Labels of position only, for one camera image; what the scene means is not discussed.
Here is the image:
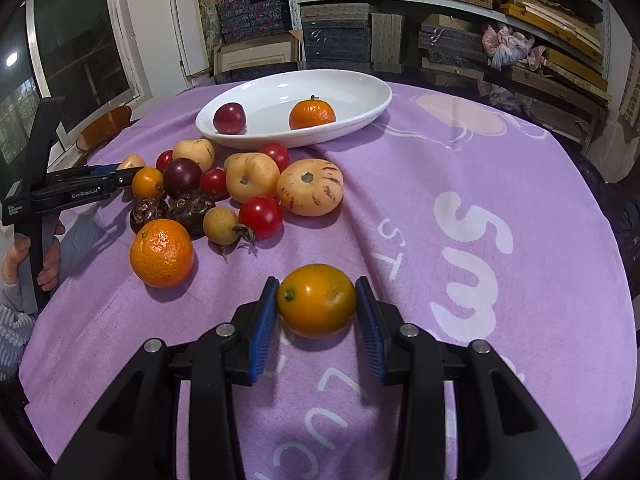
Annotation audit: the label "brown wooden chair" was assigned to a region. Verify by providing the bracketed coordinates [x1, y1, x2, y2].
[75, 105, 135, 153]

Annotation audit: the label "white-framed window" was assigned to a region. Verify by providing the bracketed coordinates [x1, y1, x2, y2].
[25, 0, 153, 111]

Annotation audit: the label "stack of dark grey boxes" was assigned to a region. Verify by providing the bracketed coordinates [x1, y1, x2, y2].
[300, 4, 373, 68]

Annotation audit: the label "white oval plate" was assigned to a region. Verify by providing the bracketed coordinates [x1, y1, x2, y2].
[195, 69, 393, 150]

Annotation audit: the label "stack of blue-red patterned boxes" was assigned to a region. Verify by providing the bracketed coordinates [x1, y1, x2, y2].
[215, 0, 293, 46]

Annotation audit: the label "framed picture in cardboard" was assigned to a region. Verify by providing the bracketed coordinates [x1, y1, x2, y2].
[214, 30, 306, 85]

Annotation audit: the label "floral cloth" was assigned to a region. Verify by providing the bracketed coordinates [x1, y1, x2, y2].
[477, 80, 528, 113]

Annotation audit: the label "green mottled panel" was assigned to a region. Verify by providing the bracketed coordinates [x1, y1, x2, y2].
[192, 0, 223, 58]

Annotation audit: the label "small yellow pepino melon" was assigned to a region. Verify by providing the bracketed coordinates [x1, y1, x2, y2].
[172, 138, 216, 173]

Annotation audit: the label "purple printed tablecloth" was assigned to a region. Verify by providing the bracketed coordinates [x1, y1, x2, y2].
[17, 72, 637, 480]

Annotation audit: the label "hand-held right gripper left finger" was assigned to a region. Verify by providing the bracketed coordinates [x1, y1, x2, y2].
[52, 276, 281, 480]

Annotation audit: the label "dark red plum with stem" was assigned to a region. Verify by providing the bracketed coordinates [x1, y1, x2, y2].
[162, 157, 203, 200]

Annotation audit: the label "person's left hand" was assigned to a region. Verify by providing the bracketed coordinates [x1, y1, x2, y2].
[1, 222, 66, 293]

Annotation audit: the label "small orange kumquat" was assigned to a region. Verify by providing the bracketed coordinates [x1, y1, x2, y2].
[131, 166, 166, 200]

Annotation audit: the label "person's left forearm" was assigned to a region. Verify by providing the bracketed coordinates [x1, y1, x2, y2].
[0, 280, 37, 383]

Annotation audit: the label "large orange mandarin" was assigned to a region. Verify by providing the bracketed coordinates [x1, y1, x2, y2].
[129, 219, 196, 290]

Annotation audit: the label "purple-striped pepino melon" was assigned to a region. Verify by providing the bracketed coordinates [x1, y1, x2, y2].
[276, 158, 345, 218]

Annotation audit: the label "stack of dark clasped boxes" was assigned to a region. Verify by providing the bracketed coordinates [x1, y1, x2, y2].
[419, 14, 488, 78]

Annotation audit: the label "stack of yellow wooden frames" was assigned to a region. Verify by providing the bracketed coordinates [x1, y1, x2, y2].
[500, 0, 613, 106]

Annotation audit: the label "yellow-orange kumquat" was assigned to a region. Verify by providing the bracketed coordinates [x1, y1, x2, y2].
[276, 263, 358, 339]

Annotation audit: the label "white board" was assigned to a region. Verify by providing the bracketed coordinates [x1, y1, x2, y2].
[167, 0, 211, 81]

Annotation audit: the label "tan longan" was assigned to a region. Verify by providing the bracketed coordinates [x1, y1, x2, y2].
[202, 206, 240, 263]

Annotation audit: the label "dark brown water chestnut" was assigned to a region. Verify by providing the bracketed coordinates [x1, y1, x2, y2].
[166, 189, 217, 240]
[129, 197, 169, 235]

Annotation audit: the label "grey metal shelving rack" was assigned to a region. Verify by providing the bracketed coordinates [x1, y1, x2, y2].
[282, 0, 613, 158]

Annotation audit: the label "olive woven upright boxes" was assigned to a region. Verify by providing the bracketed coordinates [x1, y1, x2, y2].
[371, 12, 406, 73]

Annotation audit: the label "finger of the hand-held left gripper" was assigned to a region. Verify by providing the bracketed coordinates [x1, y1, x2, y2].
[47, 161, 123, 183]
[102, 166, 146, 193]

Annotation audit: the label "orange mandarin with stem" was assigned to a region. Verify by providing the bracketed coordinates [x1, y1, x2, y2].
[288, 95, 337, 131]

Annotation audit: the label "large yellow pepino melon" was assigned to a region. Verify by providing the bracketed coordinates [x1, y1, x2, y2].
[223, 152, 281, 204]

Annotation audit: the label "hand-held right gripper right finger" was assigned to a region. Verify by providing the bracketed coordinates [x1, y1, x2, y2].
[354, 275, 583, 480]

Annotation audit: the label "pink white cloth bundle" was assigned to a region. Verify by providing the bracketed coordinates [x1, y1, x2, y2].
[481, 22, 547, 72]

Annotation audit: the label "red cherry tomato with calyx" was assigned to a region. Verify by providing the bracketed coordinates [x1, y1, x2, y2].
[232, 196, 285, 248]

